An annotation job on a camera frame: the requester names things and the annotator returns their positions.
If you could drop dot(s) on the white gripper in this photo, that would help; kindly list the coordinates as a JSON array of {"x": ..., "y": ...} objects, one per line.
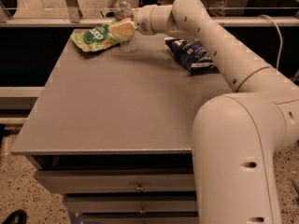
[{"x": 142, "y": 20}]

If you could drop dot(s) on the clear plastic water bottle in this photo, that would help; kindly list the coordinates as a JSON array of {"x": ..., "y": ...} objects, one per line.
[{"x": 123, "y": 10}]

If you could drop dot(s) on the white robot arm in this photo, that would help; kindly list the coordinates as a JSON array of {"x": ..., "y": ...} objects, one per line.
[{"x": 235, "y": 135}]

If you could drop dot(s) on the green rice chip bag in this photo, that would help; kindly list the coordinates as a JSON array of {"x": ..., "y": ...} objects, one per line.
[{"x": 95, "y": 39}]

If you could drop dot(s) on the blue chip bag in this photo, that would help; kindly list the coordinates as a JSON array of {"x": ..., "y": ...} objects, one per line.
[{"x": 191, "y": 54}]

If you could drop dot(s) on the metal railing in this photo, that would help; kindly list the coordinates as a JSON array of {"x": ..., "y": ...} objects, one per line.
[{"x": 87, "y": 13}]

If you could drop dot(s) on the grey drawer cabinet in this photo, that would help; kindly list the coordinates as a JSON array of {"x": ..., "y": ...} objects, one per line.
[{"x": 117, "y": 111}]

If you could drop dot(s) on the top drawer with knob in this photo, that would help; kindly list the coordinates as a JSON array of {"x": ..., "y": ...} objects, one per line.
[{"x": 115, "y": 181}]

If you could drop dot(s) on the drawer with knob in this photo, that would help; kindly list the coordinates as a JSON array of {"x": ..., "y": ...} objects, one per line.
[
  {"x": 137, "y": 203},
  {"x": 115, "y": 181}
]

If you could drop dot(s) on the middle drawer with knob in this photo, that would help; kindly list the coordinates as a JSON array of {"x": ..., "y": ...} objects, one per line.
[{"x": 137, "y": 203}]

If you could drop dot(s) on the bottom drawer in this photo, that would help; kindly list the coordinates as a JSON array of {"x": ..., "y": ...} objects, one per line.
[{"x": 139, "y": 219}]

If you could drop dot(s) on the black leather shoe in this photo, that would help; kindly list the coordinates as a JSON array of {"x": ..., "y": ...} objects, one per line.
[{"x": 17, "y": 217}]

